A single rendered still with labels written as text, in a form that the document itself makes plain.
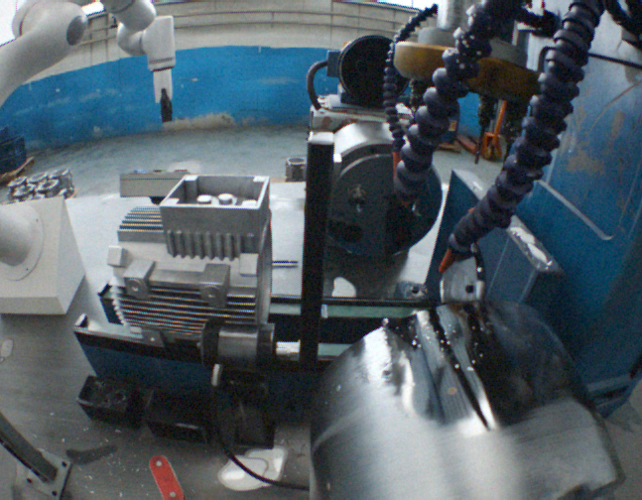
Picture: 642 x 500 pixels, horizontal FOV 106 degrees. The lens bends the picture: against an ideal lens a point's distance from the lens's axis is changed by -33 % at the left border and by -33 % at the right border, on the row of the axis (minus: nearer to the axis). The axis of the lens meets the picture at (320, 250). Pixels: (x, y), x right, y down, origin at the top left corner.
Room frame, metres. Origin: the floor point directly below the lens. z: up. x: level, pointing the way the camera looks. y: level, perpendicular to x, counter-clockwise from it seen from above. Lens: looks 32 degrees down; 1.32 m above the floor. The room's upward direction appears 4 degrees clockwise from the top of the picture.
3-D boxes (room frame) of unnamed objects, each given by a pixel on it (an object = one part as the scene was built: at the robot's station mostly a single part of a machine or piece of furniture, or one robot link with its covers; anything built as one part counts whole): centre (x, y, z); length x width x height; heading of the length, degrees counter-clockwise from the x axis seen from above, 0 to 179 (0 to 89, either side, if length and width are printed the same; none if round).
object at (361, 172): (0.76, -0.10, 1.04); 0.37 x 0.25 x 0.25; 2
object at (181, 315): (0.39, 0.17, 1.02); 0.20 x 0.19 x 0.19; 92
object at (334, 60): (1.04, -0.06, 1.16); 0.33 x 0.26 x 0.42; 2
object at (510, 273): (0.41, -0.27, 0.97); 0.30 x 0.11 x 0.34; 2
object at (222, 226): (0.39, 0.13, 1.11); 0.12 x 0.11 x 0.07; 92
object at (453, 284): (0.41, -0.21, 1.02); 0.15 x 0.02 x 0.15; 2
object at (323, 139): (0.26, 0.01, 1.12); 0.04 x 0.03 x 0.26; 92
